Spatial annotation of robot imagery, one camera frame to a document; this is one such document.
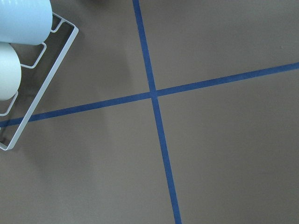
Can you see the blue cup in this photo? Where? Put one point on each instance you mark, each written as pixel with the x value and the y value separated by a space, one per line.
pixel 25 21

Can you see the white wire cup rack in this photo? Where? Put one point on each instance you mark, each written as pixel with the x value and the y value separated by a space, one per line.
pixel 46 80

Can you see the white cup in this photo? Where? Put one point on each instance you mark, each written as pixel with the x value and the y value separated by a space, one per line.
pixel 10 71

